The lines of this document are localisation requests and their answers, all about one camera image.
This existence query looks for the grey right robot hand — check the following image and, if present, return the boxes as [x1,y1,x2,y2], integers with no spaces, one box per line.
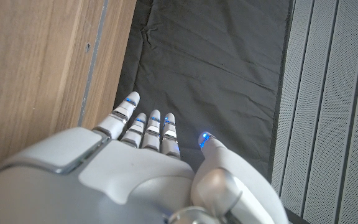
[0,91,290,224]

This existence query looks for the grey tape outline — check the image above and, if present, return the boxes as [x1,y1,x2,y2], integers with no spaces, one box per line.
[78,0,110,128]

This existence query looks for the black backdrop curtain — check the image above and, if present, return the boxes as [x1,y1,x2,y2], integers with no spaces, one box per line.
[113,0,293,187]

